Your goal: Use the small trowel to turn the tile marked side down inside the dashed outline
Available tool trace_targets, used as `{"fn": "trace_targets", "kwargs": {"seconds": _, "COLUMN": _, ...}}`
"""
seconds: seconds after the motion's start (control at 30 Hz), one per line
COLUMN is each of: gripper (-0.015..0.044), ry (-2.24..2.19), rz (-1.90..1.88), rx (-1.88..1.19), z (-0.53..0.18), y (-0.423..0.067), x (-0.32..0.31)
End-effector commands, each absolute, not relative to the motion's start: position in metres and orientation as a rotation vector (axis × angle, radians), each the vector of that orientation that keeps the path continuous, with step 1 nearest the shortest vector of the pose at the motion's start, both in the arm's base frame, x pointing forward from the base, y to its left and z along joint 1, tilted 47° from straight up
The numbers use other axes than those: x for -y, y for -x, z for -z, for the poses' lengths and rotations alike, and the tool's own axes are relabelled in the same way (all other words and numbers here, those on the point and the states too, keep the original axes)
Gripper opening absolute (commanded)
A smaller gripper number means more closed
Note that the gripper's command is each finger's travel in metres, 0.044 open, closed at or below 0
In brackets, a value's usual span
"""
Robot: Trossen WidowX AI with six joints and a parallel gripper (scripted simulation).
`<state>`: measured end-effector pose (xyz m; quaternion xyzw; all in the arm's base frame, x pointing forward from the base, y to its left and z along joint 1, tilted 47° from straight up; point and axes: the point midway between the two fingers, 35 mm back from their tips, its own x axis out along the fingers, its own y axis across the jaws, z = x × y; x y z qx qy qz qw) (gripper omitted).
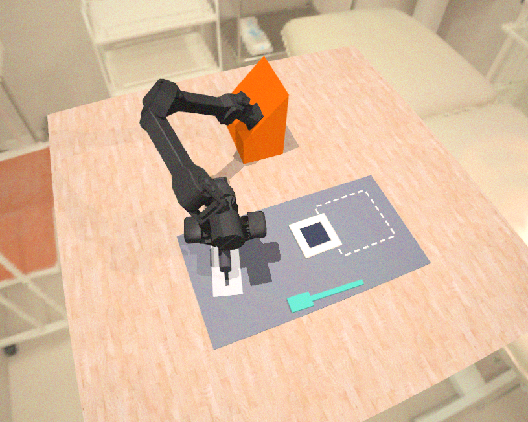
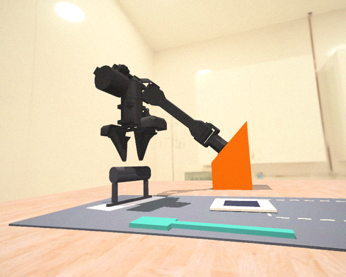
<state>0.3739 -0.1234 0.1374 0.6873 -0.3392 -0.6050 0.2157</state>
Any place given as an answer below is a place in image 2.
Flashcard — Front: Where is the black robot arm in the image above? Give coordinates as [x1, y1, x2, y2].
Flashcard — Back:
[93, 64, 228, 154]

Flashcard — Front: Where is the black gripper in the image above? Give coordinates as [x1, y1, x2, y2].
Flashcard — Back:
[100, 99, 167, 161]

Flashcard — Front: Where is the teal flat bar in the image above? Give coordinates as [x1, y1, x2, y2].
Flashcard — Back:
[129, 217, 295, 239]

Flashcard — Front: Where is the white tile with dark blue top patch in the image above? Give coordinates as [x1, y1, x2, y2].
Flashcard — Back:
[210, 198, 277, 213]

